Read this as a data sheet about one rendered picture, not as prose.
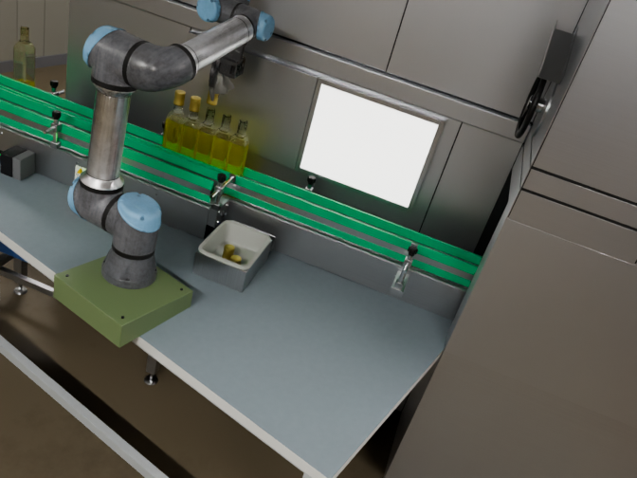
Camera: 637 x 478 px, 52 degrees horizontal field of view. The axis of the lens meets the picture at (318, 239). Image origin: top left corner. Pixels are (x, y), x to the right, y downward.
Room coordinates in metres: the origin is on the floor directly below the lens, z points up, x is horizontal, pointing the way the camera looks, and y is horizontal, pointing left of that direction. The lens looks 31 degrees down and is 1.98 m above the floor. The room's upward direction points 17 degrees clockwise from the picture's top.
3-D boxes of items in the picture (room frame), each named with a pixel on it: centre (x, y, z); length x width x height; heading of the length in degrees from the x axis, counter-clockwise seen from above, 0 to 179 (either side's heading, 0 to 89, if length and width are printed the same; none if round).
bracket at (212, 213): (1.84, 0.34, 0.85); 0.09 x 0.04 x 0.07; 171
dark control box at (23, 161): (1.87, 1.06, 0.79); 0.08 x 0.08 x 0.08; 81
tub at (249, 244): (1.71, 0.25, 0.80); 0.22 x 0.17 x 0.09; 171
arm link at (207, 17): (1.87, 0.45, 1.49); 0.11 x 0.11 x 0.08; 71
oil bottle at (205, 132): (1.97, 0.46, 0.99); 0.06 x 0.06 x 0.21; 82
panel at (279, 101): (2.06, 0.17, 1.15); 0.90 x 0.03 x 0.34; 81
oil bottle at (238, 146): (1.95, 0.34, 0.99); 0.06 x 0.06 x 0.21; 83
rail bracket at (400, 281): (1.73, -0.29, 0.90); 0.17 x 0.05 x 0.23; 171
